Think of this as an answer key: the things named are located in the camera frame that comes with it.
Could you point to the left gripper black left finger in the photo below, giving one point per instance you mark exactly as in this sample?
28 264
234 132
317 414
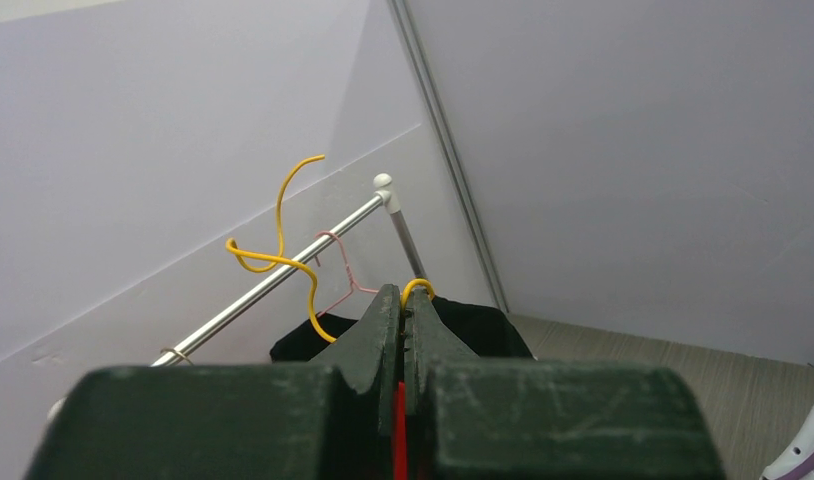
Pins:
333 417

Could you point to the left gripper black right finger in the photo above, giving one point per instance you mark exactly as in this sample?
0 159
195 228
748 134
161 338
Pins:
468 417

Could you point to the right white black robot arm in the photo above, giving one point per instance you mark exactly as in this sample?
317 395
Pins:
797 460

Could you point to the black printed t-shirt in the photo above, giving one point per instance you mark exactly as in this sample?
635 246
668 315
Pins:
485 330

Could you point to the pink clothes hanger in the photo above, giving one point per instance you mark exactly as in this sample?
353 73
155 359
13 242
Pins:
353 285

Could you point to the metal clothes rack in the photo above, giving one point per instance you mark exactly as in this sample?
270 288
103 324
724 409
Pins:
384 197

